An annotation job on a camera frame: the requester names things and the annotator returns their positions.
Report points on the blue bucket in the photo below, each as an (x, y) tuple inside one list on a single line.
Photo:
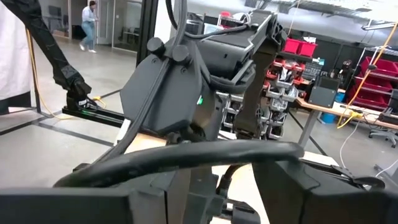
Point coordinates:
[(328, 118)]

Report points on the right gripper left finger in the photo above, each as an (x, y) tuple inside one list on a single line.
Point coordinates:
[(158, 199)]

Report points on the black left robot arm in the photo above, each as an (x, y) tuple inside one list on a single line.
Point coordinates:
[(174, 93)]

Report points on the office chair base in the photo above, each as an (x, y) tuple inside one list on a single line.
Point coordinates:
[(384, 132)]

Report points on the wooden workbench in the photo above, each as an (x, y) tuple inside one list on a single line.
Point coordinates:
[(329, 109)]

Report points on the wide red storage bin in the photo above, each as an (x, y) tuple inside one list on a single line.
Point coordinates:
[(384, 66), (368, 100), (373, 84)]

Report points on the white panel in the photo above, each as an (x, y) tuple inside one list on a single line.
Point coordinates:
[(14, 49)]

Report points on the walking person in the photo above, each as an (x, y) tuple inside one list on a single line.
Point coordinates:
[(88, 28)]

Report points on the ceiling light fixture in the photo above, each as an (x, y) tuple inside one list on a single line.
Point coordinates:
[(377, 25)]

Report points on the silver ventilation duct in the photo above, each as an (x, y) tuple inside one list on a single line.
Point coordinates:
[(320, 7)]

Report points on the small parts drawer rack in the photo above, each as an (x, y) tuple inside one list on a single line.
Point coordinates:
[(281, 93)]

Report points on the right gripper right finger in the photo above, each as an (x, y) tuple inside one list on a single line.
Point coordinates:
[(311, 202)]

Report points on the glass door partition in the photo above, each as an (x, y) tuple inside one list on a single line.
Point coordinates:
[(124, 25)]

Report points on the black box on workbench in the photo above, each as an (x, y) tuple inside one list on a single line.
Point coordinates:
[(324, 91)]

